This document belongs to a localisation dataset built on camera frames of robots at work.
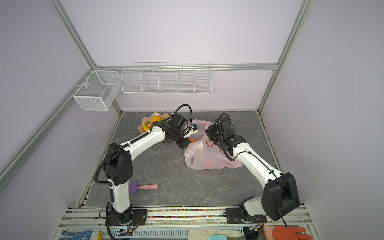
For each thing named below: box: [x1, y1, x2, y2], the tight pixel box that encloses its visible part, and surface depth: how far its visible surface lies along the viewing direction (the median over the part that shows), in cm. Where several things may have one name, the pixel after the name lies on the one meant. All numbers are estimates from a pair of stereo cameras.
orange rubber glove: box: [263, 225, 312, 240], surface depth 70 cm
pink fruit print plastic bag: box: [184, 119, 244, 170], surface depth 82 cm
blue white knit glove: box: [58, 230, 98, 240], surface depth 70 cm
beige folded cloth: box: [188, 228, 242, 240], surface depth 71 cm
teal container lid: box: [207, 234, 228, 240], surface depth 68 cm
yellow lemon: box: [151, 115, 162, 123], surface depth 110 cm
